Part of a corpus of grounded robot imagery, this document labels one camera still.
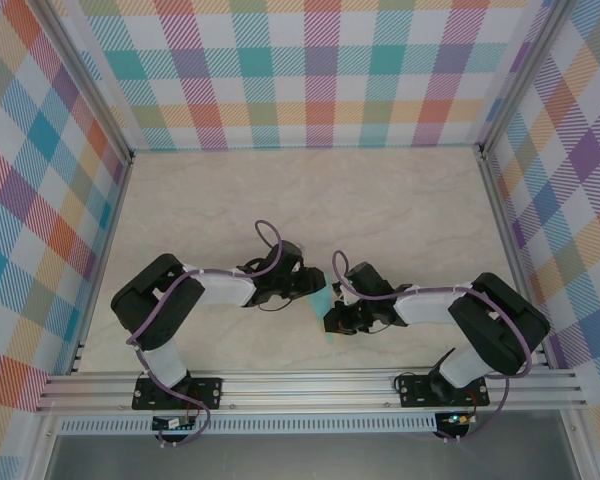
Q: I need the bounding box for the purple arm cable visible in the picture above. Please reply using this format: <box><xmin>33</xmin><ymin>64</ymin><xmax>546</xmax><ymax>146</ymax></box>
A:
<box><xmin>126</xmin><ymin>219</ymin><xmax>301</xmax><ymax>448</ymax></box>
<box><xmin>331</xmin><ymin>249</ymin><xmax>534</xmax><ymax>444</ymax></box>

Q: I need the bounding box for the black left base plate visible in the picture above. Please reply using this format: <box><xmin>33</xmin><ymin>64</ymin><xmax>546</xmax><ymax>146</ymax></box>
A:
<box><xmin>131</xmin><ymin>377</ymin><xmax>224</xmax><ymax>412</ymax></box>

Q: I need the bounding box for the aluminium front rail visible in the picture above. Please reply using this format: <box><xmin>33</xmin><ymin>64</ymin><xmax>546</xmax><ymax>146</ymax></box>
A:
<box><xmin>34</xmin><ymin>368</ymin><xmax>589</xmax><ymax>414</ymax></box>

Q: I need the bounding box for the thin black base wire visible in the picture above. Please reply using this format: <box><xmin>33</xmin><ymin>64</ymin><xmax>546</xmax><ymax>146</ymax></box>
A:
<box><xmin>393</xmin><ymin>363</ymin><xmax>434</xmax><ymax>391</ymax></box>

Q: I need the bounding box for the teal paper sheet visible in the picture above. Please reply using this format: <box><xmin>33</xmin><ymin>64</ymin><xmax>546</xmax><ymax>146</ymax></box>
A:
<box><xmin>307</xmin><ymin>272</ymin><xmax>340</xmax><ymax>346</ymax></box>

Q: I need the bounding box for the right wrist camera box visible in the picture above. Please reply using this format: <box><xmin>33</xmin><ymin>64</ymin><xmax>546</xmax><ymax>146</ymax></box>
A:
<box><xmin>331</xmin><ymin>282</ymin><xmax>357</xmax><ymax>307</ymax></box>

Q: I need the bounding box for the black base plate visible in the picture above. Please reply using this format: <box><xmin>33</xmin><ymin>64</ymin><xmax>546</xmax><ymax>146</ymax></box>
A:
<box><xmin>396</xmin><ymin>374</ymin><xmax>491</xmax><ymax>409</ymax></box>
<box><xmin>131</xmin><ymin>377</ymin><xmax>224</xmax><ymax>412</ymax></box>

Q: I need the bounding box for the left circuit board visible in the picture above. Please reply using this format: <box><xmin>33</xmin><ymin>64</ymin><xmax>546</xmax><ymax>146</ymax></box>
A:
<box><xmin>151</xmin><ymin>415</ymin><xmax>197</xmax><ymax>432</ymax></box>

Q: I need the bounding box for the grey metal panel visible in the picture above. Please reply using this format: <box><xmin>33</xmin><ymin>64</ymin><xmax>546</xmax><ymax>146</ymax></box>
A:
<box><xmin>44</xmin><ymin>432</ymin><xmax>581</xmax><ymax>480</ymax></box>

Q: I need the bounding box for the perforated white cable tray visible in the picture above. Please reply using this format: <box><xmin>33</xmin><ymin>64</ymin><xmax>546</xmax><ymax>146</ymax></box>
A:
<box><xmin>54</xmin><ymin>412</ymin><xmax>481</xmax><ymax>435</ymax></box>

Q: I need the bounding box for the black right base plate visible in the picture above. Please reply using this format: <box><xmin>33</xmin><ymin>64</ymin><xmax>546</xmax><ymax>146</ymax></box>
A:
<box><xmin>396</xmin><ymin>374</ymin><xmax>491</xmax><ymax>409</ymax></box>

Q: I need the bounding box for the aluminium frame post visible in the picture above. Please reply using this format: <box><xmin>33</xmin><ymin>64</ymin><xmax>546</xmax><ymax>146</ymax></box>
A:
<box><xmin>32</xmin><ymin>0</ymin><xmax>136</xmax><ymax>166</ymax></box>
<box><xmin>477</xmin><ymin>0</ymin><xmax>569</xmax><ymax>161</ymax></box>

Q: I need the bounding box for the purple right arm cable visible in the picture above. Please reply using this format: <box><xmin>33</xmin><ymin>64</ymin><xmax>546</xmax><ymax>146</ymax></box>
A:
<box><xmin>331</xmin><ymin>249</ymin><xmax>534</xmax><ymax>444</ymax></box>

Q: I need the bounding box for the aluminium side rail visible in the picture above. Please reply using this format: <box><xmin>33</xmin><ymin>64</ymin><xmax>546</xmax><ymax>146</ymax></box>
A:
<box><xmin>477</xmin><ymin>149</ymin><xmax>556</xmax><ymax>371</ymax></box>
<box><xmin>67</xmin><ymin>154</ymin><xmax>136</xmax><ymax>376</ymax></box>

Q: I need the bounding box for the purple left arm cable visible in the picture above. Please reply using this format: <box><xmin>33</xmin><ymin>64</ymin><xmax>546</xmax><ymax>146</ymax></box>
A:
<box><xmin>126</xmin><ymin>219</ymin><xmax>301</xmax><ymax>448</ymax></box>

